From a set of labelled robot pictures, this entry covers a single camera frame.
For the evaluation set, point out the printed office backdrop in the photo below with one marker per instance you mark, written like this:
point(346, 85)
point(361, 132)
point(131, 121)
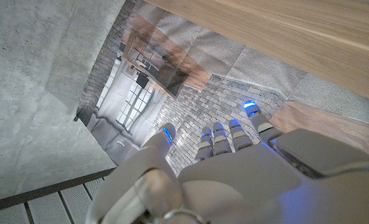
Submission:
point(203, 102)

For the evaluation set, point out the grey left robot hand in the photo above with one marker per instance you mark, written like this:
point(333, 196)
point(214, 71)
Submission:
point(249, 186)

